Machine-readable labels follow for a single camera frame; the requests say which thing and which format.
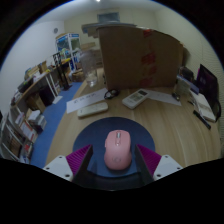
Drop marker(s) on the black glasses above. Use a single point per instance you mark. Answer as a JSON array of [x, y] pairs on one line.
[[111, 93]]

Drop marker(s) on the clear plastic container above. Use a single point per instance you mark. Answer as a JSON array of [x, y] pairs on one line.
[[182, 87]]

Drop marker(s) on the large brown cardboard box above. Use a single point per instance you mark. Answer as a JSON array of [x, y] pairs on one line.
[[133, 60]]

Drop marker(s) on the blue and white cabinet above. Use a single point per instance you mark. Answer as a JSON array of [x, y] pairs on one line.
[[68, 48]]

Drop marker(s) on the pink computer mouse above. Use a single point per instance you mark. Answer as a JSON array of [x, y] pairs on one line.
[[117, 150]]

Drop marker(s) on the cluttered shelf unit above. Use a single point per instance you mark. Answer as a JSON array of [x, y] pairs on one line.
[[23, 116]]

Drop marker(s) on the white remote with display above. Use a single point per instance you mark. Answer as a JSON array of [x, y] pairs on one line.
[[135, 98]]

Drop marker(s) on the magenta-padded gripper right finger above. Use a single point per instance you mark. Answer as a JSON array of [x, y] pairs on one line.
[[150, 160]]

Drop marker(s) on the black floor stand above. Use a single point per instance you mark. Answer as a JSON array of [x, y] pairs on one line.
[[63, 71]]

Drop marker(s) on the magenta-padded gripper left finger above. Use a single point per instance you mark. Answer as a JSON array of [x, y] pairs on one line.
[[79, 161]]

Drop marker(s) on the round dark blue mouse pad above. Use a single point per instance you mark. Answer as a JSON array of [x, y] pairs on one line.
[[96, 133]]

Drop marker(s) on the plain white slim remote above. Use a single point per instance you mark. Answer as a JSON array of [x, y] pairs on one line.
[[92, 109]]

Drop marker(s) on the wall air vent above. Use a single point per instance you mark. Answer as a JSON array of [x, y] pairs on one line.
[[108, 17]]

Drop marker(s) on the white book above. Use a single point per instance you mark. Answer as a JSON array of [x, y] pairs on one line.
[[205, 106]]

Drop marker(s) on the tall clear plastic jar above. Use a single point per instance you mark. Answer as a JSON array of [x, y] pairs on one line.
[[89, 68]]

